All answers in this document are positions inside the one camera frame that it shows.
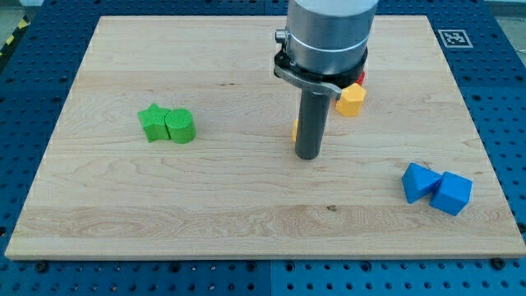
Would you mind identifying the blue cube block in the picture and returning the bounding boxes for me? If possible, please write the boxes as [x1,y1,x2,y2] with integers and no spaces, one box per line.
[429,171,473,215]

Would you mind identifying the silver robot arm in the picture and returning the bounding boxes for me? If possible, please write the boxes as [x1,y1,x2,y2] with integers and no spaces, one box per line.
[274,0,379,100]

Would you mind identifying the white fiducial marker tag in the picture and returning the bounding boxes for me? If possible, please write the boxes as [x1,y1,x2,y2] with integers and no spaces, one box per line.
[438,29,473,49]

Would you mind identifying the red block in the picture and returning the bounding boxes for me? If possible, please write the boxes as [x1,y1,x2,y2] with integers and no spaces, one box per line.
[356,72,366,86]

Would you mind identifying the yellow hexagon block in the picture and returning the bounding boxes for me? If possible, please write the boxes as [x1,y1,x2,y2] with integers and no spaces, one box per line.
[335,83,367,117]

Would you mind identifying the yellow heart block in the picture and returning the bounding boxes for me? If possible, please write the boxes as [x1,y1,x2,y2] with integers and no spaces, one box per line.
[291,119,298,143]

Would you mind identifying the green star block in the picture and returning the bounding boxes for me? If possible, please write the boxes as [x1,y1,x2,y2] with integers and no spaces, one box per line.
[137,104,170,142]

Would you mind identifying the green cylinder block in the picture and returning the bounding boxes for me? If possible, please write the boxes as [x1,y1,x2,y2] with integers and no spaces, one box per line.
[165,109,196,144]

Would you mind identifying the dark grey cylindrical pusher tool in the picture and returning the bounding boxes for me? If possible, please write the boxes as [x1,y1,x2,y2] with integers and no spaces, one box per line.
[295,90,330,160]

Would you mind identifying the blue triangle block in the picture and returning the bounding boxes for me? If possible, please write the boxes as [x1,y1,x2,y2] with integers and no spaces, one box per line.
[401,163,441,204]

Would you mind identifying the wooden board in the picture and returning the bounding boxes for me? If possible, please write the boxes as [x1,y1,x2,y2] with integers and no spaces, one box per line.
[6,16,525,261]

